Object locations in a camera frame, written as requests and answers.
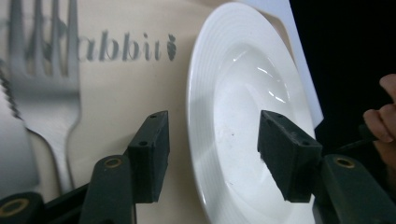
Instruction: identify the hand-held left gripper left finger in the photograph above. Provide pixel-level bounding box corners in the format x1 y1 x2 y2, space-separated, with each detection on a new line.
127 109 171 205

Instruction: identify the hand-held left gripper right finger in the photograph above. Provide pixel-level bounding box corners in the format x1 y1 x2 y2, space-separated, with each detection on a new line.
257 109 323 203

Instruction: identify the beige printed tray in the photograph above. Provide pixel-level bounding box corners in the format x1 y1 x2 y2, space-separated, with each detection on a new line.
0 0 297 224

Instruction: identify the white ceramic plate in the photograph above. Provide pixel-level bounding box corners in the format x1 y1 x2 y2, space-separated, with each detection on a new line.
185 1 319 224

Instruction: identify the silver metal fork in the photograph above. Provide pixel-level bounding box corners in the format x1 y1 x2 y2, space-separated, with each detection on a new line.
5 0 82 194

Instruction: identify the silver metal knife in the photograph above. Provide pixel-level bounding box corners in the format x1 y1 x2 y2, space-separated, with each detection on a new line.
0 68 41 201

